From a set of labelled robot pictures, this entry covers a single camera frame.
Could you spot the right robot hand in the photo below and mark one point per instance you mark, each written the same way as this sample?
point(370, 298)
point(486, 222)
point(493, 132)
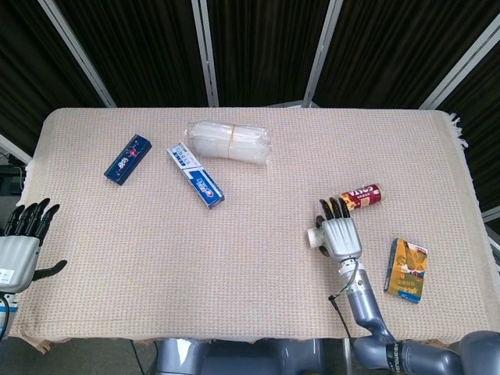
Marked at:
point(341, 236)

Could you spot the black curtain backdrop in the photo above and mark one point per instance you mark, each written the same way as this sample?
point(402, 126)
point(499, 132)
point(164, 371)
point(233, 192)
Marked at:
point(265, 47)

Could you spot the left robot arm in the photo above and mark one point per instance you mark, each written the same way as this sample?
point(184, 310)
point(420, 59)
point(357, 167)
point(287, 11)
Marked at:
point(4, 312)

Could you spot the Costa coffee bottle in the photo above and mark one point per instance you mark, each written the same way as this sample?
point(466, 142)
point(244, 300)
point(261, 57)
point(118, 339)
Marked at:
point(365, 197)

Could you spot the yellow snack box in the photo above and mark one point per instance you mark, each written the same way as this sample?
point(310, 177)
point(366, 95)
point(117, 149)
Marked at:
point(406, 269)

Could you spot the clear plastic cup pack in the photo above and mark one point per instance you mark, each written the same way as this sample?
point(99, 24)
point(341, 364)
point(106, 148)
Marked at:
point(228, 142)

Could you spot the white blue toothpaste box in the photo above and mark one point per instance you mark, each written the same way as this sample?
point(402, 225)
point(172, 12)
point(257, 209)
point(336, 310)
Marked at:
point(195, 176)

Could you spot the beige woven tablecloth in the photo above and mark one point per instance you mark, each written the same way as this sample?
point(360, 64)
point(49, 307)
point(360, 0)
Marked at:
point(218, 250)

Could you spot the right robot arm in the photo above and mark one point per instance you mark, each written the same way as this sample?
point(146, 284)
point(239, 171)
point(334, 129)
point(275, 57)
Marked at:
point(390, 332)

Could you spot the grey metal frame post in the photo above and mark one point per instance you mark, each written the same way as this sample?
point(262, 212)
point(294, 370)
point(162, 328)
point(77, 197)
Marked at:
point(461, 62)
point(78, 52)
point(318, 52)
point(13, 148)
point(205, 52)

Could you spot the dark blue toothpaste box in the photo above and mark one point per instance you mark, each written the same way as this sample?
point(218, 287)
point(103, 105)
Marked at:
point(128, 159)

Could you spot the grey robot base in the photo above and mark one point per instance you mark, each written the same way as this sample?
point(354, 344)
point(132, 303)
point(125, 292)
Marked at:
point(234, 357)

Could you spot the white paper cup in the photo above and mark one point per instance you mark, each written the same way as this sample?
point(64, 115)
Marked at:
point(315, 237)

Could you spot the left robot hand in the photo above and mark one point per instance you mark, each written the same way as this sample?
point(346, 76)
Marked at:
point(15, 254)

